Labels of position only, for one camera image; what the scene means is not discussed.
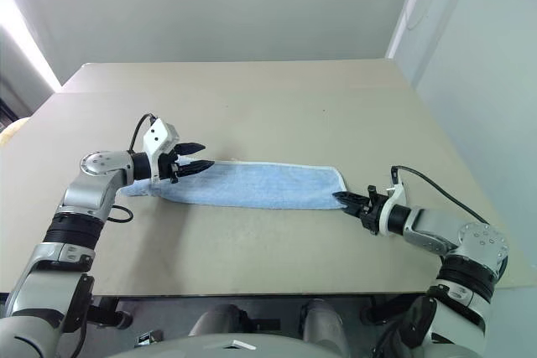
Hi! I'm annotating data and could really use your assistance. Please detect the beige rounded object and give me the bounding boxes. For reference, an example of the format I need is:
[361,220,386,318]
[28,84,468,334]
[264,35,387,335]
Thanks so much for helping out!
[0,119,29,148]

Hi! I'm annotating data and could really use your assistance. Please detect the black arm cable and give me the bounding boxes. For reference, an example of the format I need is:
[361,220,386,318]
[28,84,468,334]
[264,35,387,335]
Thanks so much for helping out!
[389,164,490,225]
[106,112,159,224]

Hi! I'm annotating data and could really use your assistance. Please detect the grey rounded shape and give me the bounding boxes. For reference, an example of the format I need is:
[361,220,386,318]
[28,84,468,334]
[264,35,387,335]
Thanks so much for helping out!
[300,298,350,355]
[189,302,249,339]

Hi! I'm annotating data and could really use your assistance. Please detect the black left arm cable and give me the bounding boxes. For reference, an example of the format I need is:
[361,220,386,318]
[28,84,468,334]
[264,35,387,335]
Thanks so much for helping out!
[106,112,159,224]

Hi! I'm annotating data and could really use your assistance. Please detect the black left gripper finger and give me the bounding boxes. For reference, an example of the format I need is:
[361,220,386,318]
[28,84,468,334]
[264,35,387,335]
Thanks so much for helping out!
[178,159,216,179]
[175,142,207,158]

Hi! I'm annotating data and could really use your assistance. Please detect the light blue towel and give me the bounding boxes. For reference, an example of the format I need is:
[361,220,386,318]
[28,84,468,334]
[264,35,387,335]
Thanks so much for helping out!
[118,159,350,211]

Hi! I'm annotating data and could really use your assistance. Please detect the black table frame part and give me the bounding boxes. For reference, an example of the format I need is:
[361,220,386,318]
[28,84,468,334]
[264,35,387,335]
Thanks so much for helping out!
[86,294,133,330]
[359,293,423,326]

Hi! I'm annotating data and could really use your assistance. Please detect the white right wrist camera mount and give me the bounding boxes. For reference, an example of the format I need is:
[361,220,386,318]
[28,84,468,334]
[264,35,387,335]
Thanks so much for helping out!
[377,176,407,236]

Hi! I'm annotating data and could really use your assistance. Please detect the grey robot torso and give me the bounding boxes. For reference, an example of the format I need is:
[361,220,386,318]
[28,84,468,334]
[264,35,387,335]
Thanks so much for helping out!
[0,314,537,358]

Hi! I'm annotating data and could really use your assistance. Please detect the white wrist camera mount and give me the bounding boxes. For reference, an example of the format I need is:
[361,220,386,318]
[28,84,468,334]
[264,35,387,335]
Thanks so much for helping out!
[141,120,182,185]
[377,176,407,236]

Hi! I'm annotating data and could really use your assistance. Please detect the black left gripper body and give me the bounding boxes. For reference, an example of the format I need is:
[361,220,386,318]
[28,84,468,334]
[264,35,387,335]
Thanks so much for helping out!
[159,146,185,185]

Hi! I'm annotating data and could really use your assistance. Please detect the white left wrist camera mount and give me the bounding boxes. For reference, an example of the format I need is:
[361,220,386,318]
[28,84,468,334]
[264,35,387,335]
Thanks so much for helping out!
[141,120,182,185]

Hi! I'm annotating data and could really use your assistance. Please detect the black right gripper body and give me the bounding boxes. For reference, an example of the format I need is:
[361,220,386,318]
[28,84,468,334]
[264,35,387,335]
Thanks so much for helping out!
[358,184,388,236]

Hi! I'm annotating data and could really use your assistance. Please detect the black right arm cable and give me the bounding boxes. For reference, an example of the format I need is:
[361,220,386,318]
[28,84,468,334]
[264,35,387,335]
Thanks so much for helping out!
[389,164,490,225]

